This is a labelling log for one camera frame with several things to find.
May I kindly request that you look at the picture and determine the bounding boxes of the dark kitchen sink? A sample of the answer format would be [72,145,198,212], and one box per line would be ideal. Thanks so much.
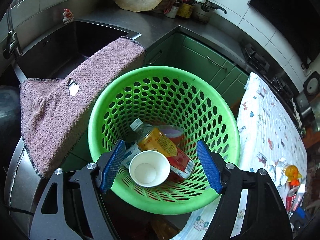
[15,20,140,80]

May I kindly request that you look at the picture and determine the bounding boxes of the green kitchen cabinets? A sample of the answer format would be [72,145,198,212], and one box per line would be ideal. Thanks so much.
[145,31,250,110]

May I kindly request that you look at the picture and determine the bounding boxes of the crumpled silver foil wrapper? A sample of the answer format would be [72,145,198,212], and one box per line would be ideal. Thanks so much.
[269,157,289,187]

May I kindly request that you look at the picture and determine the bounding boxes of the red cola can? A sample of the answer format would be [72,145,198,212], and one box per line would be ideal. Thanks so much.
[286,187,300,212]

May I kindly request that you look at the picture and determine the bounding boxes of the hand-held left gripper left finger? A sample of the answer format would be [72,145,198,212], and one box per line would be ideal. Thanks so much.
[29,139,126,240]

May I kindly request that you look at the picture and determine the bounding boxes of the black gas stove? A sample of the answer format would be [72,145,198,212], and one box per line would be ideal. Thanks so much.
[240,42,303,128]

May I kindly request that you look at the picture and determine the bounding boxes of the black range hood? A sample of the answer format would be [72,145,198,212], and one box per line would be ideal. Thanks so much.
[247,0,320,67]

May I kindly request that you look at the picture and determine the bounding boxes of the yellow red labelled tea bottle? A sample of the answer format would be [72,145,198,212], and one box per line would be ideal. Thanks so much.
[130,118,195,182]

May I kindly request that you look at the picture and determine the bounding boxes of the white paper cup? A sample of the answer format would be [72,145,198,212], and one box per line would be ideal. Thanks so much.
[129,150,170,187]

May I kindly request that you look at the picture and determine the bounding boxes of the white milk carton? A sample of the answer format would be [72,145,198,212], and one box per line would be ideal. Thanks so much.
[122,142,143,169]

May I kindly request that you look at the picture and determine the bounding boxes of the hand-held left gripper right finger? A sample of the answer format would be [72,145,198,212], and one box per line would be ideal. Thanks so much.
[196,140,293,240]

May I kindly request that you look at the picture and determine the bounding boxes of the metal faucet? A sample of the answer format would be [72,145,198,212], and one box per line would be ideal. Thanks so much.
[2,7,23,58]

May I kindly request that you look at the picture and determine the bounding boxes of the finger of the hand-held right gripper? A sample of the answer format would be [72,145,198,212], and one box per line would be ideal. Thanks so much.
[291,206,307,222]

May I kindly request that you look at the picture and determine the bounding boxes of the small white jar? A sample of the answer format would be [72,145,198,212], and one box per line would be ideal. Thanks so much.
[165,4,179,18]

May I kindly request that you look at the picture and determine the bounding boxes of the yellow plastic bag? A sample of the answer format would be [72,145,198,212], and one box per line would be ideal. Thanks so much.
[284,164,303,180]

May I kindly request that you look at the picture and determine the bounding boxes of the white printed tablecloth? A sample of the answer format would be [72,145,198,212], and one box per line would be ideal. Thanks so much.
[180,72,308,240]

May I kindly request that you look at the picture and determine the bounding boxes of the purple dish towel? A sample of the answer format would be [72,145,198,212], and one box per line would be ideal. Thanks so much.
[19,37,146,178]

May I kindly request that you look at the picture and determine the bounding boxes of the black rice cooker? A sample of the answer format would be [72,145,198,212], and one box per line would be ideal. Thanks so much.
[295,71,320,133]

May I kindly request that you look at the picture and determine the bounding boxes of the steel pressure cooker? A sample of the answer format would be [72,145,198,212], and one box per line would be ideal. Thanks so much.
[194,0,227,23]

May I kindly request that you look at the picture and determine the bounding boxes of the red white small ornament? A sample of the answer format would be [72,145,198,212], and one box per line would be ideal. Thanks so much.
[62,8,74,25]

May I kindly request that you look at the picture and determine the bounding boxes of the green perforated plastic basket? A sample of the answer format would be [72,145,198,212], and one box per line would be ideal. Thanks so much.
[87,66,241,215]

